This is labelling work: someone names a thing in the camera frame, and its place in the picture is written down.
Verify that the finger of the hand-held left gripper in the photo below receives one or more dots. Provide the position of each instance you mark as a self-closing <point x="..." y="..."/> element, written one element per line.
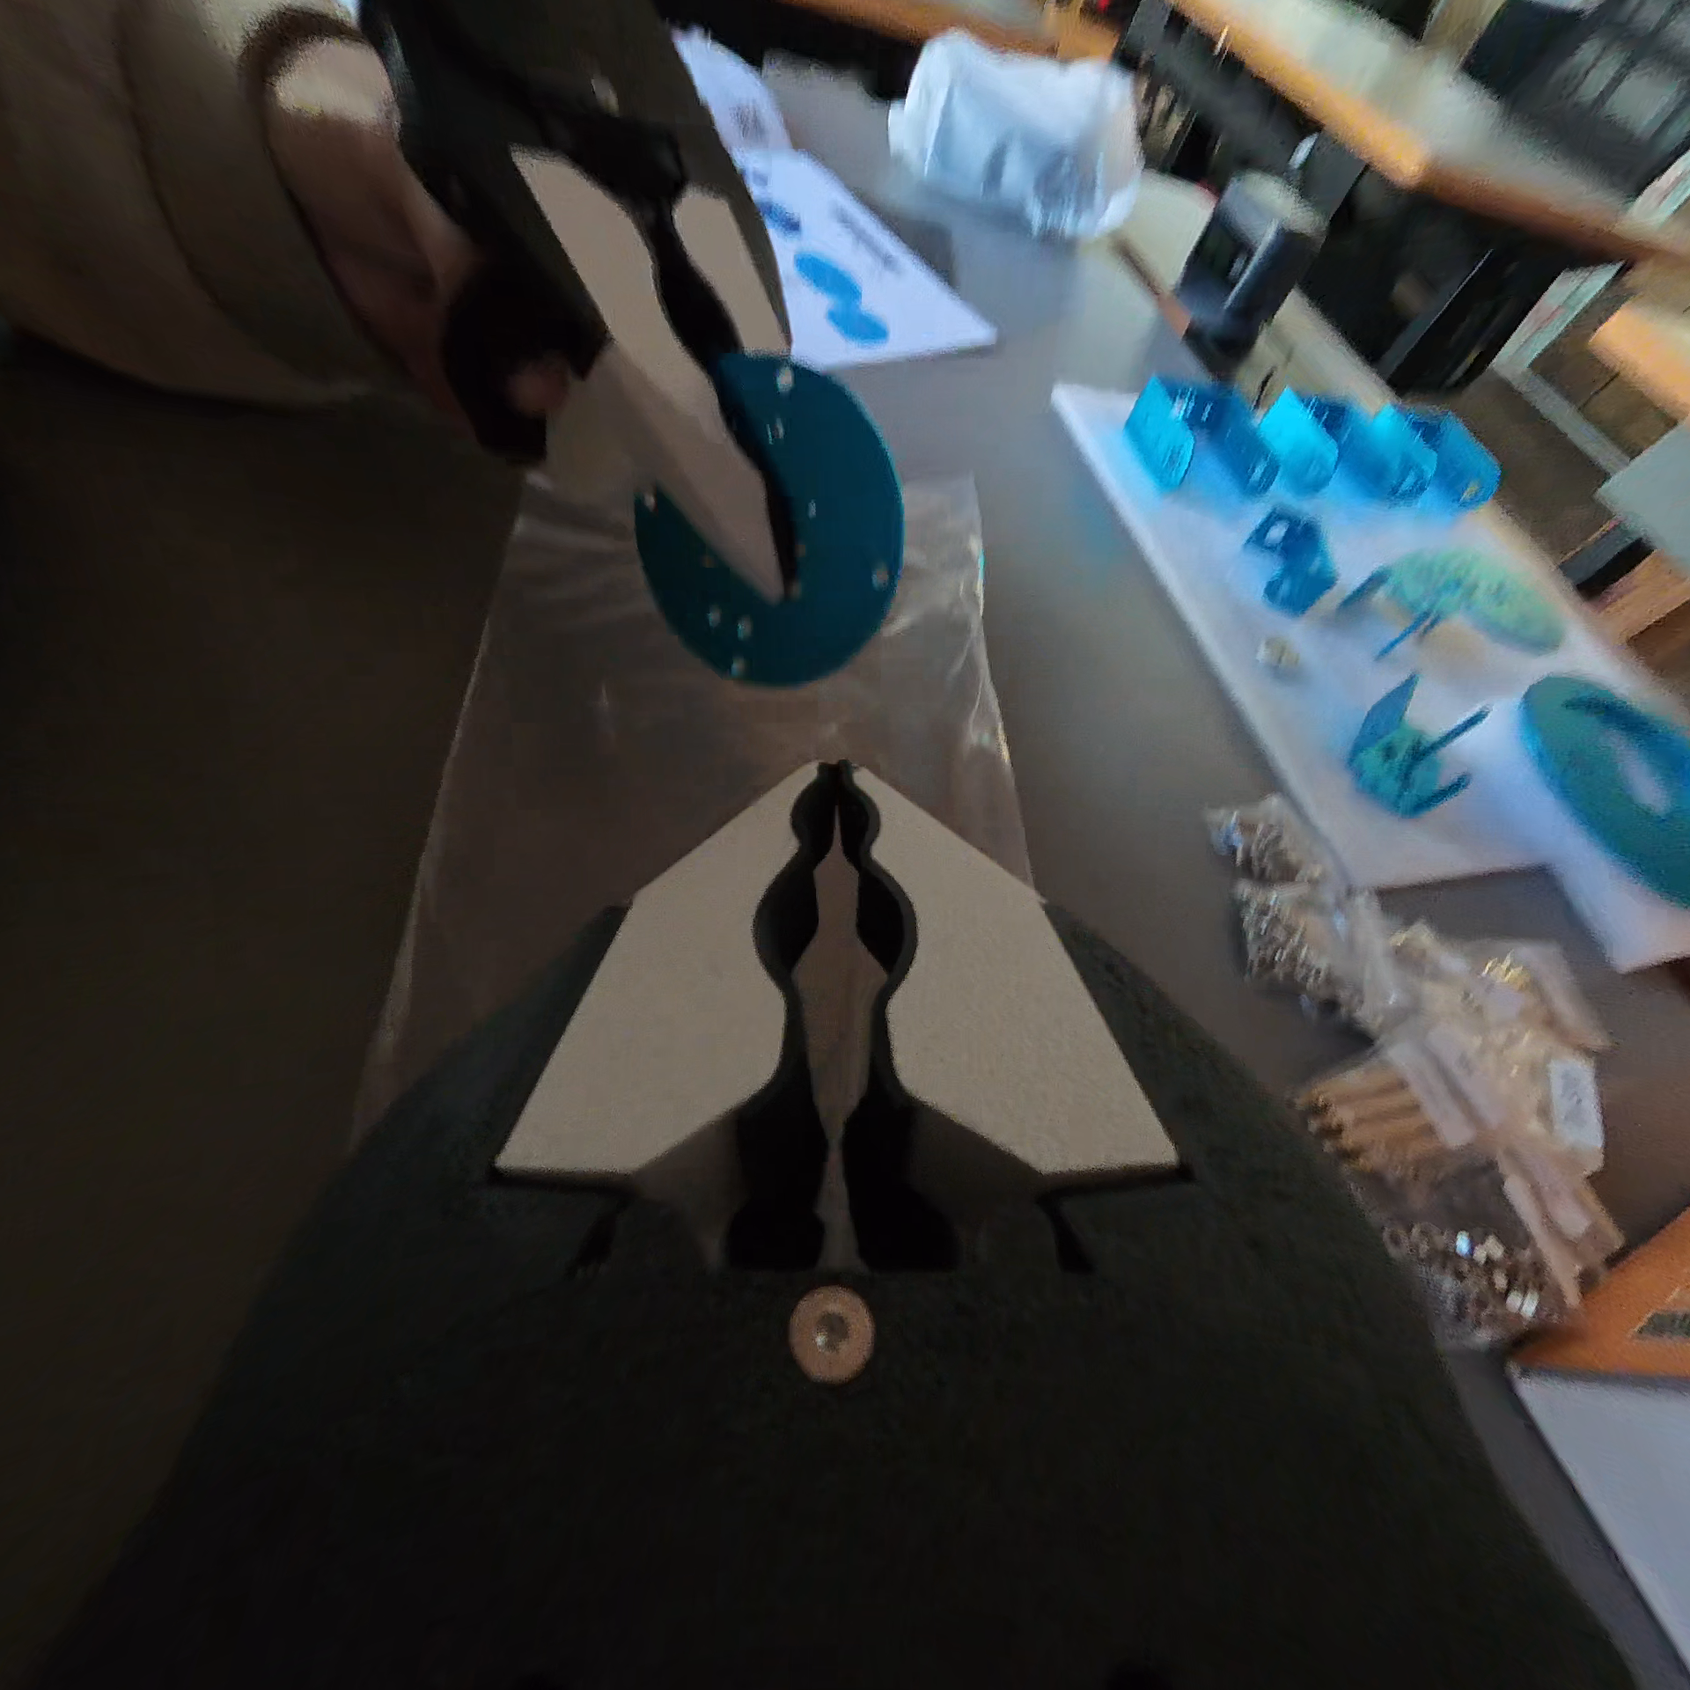
<point x="635" y="344"/>
<point x="732" y="271"/>

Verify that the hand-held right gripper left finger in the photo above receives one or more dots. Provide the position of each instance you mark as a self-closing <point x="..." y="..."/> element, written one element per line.
<point x="660" y="1032"/>

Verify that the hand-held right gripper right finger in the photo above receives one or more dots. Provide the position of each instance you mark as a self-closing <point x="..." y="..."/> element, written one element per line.
<point x="1031" y="1044"/>

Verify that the blue round plate with bracket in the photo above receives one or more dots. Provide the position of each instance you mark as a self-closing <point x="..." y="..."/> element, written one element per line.
<point x="831" y="529"/>

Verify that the orange-edged background desk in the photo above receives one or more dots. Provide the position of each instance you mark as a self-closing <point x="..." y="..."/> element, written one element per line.
<point x="1399" y="119"/>

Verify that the person's left hand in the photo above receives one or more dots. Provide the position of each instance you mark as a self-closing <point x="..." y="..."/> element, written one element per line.
<point x="356" y="225"/>

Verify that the instruction booklet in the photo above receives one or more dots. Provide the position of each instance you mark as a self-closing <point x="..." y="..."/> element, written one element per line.
<point x="911" y="316"/>

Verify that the clear plastic bag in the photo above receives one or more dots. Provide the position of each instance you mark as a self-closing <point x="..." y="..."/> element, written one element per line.
<point x="594" y="739"/>

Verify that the crumpled white plastic bag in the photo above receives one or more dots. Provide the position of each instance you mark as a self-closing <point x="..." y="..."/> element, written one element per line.
<point x="1016" y="131"/>

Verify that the white foam sheet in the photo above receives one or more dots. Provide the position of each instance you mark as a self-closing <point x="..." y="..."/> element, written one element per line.
<point x="1321" y="739"/>

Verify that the pile of small hardware bags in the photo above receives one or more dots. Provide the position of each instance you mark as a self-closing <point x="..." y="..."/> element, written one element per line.
<point x="1453" y="1161"/>

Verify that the small silver round hub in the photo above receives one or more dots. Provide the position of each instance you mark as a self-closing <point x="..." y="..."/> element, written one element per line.
<point x="1278" y="654"/>

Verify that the small grey power unit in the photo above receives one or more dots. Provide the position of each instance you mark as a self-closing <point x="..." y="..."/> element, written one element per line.
<point x="1242" y="264"/>

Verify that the large blue round base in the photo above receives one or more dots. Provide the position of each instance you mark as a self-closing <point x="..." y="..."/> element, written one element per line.
<point x="1557" y="739"/>

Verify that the teal plate on thin posts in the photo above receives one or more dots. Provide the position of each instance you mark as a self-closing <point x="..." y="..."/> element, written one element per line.
<point x="1466" y="594"/>

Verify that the blue long-armed bracket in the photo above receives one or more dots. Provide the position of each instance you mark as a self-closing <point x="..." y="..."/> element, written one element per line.
<point x="1399" y="766"/>

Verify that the small blue metal bracket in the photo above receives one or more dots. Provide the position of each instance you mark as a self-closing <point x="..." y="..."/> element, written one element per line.
<point x="1289" y="562"/>

